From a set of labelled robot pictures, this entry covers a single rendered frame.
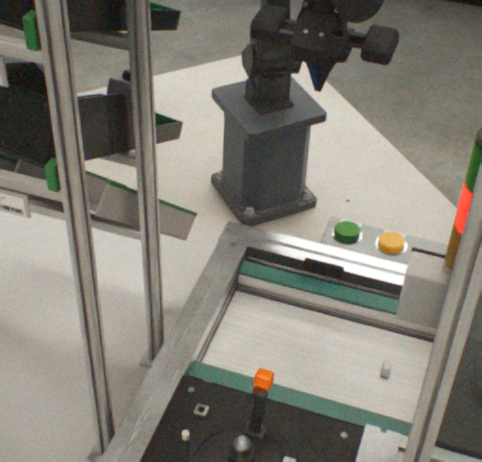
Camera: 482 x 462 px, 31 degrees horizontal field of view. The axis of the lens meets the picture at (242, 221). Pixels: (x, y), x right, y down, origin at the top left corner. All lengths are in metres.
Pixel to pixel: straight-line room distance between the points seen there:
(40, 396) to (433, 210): 0.76
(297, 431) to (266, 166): 0.52
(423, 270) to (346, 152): 0.81
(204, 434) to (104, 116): 0.39
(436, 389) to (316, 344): 0.31
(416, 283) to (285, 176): 0.61
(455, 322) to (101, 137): 0.43
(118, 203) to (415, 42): 2.89
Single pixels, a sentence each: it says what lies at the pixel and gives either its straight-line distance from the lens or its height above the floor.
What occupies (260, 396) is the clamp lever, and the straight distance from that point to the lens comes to 1.01.
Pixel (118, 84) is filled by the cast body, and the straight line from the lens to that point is 1.13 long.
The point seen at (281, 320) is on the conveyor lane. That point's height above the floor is 0.92.
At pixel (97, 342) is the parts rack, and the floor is 1.10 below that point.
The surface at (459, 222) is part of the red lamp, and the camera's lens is 0.86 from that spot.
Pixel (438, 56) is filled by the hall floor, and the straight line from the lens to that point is 3.79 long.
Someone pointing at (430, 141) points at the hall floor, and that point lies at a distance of 3.27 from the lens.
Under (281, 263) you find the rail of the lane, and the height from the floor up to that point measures 0.94.
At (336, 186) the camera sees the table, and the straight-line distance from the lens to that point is 1.62.
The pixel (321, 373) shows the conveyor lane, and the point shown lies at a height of 0.92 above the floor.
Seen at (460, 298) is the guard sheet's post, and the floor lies 1.25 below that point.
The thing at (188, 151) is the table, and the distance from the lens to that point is 1.69.
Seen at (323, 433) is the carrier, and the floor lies 0.97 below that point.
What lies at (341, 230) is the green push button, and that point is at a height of 0.97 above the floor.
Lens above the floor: 1.87
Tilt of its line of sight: 41 degrees down
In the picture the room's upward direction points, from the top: 2 degrees clockwise
